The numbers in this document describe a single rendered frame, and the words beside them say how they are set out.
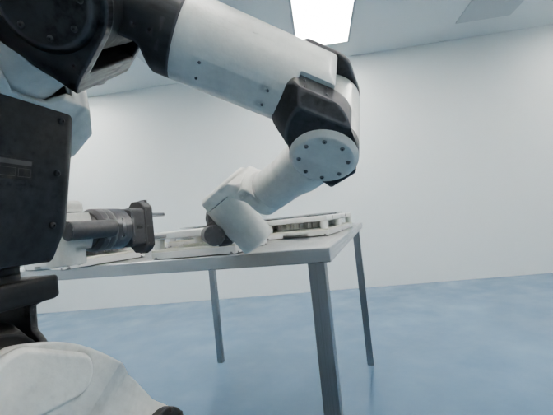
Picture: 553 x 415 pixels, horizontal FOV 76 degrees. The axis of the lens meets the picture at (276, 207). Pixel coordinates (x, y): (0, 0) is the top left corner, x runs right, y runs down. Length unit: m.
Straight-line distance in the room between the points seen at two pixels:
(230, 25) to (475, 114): 4.69
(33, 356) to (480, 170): 4.72
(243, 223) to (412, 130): 4.22
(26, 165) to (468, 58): 4.98
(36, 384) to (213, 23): 0.43
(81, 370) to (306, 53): 0.47
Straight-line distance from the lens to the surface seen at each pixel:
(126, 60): 0.47
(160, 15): 0.38
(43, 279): 0.53
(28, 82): 0.46
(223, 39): 0.37
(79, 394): 0.56
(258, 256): 0.85
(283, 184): 0.49
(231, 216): 0.59
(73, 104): 0.50
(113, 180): 5.28
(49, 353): 0.52
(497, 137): 5.02
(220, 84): 0.38
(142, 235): 0.86
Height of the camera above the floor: 0.95
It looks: 2 degrees up
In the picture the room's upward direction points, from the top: 6 degrees counter-clockwise
